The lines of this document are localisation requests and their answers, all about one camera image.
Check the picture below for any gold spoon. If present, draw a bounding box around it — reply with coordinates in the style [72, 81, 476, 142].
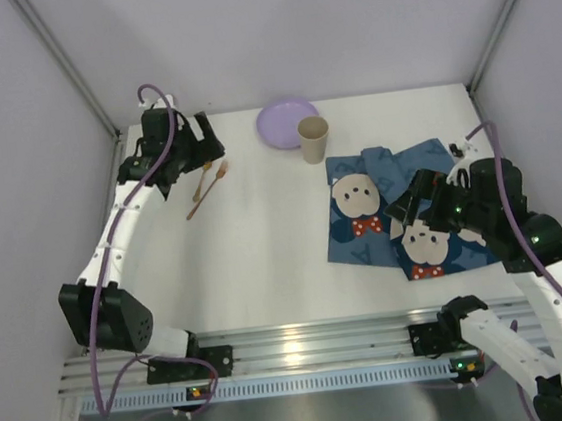
[192, 162, 212, 203]

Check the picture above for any copper fork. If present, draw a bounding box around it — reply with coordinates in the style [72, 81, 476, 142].
[186, 160, 229, 220]

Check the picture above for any blue cartoon placemat cloth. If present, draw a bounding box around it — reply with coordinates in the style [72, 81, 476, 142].
[325, 138, 496, 281]

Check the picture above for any purple plastic plate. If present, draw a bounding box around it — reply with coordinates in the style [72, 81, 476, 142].
[255, 96, 319, 151]

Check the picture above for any beige paper cup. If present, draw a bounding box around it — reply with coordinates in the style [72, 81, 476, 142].
[297, 116, 329, 165]

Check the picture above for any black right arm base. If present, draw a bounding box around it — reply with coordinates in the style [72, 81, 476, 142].
[408, 322, 453, 359]

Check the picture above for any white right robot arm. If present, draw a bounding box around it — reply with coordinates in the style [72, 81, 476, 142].
[386, 158, 562, 421]

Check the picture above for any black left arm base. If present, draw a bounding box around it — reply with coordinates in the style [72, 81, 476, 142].
[146, 345, 234, 385]

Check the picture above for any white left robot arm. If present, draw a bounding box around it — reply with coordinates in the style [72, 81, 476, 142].
[58, 106, 225, 358]

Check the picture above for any aluminium mounting rail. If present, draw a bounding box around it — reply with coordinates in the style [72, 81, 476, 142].
[53, 295, 553, 399]

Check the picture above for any perforated grey cable duct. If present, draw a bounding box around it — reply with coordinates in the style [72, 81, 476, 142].
[78, 354, 485, 419]

